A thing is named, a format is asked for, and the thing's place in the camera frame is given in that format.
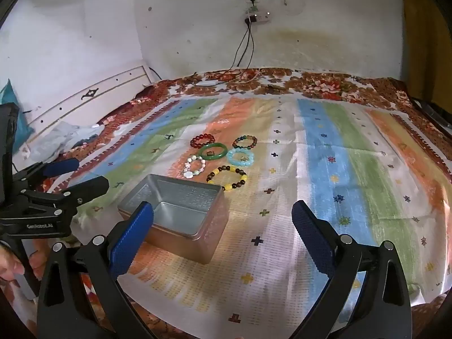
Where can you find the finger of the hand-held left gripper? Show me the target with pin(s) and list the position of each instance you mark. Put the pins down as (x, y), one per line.
(61, 167)
(88, 185)

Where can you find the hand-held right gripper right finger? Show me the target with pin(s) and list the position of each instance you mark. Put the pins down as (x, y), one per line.
(312, 240)

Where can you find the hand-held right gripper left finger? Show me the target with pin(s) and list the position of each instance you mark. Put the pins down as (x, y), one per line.
(132, 240)

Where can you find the silver metal tin box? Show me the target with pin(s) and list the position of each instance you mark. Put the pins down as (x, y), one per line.
(169, 190)

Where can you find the green jade bangle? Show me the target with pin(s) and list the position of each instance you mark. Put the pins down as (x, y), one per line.
(204, 152)

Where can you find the person's left hand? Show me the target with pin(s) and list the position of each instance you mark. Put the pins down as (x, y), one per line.
(10, 265)

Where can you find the clear plastic bag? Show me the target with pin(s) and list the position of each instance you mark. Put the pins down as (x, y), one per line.
(60, 137)

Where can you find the white headboard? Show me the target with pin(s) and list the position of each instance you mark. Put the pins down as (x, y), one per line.
(70, 95)

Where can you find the teal bag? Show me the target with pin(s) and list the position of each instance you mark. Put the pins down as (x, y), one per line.
(10, 95)

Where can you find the striped patterned cloth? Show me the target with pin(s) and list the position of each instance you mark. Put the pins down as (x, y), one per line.
(317, 148)

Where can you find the red floral bedsheet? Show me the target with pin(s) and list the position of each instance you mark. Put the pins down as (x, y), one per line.
(317, 83)

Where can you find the white power strip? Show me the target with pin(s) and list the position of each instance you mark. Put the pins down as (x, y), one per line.
(257, 17)

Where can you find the yellow curtain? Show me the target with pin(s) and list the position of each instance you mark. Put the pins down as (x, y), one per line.
(427, 24)

